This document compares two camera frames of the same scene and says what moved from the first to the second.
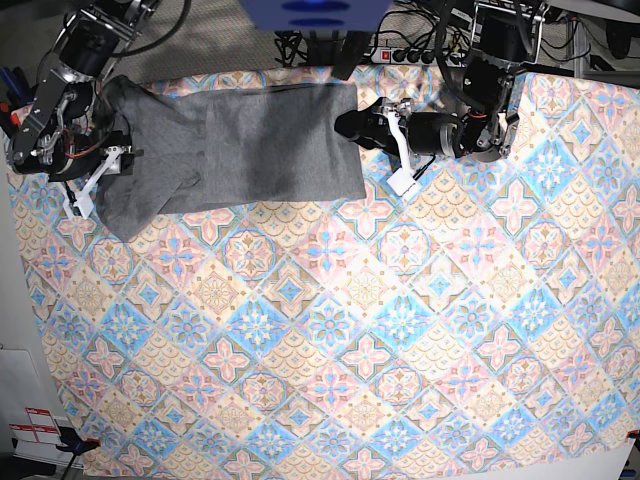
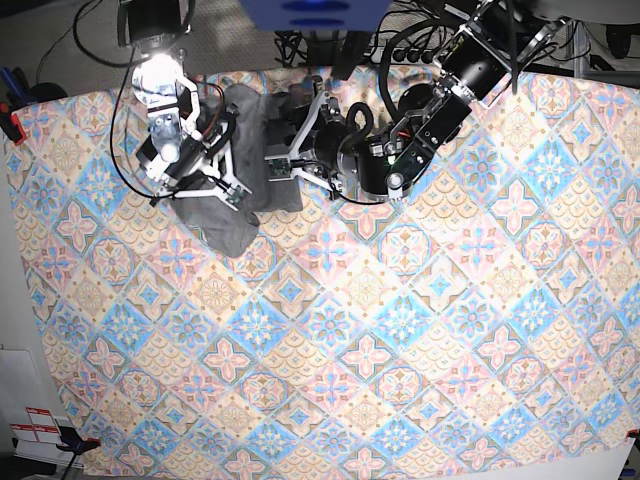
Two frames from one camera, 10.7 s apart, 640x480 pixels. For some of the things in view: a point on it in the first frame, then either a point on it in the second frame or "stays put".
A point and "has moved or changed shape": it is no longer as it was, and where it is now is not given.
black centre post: [348, 52] stays put
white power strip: [399, 55] stays put
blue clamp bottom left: [73, 443] stays put
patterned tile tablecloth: [482, 324] stays put
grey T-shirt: [203, 149] has moved or changed shape
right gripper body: [417, 135] to [326, 152]
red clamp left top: [15, 120] stays put
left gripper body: [77, 182] to [204, 170]
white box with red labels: [24, 408] stays put
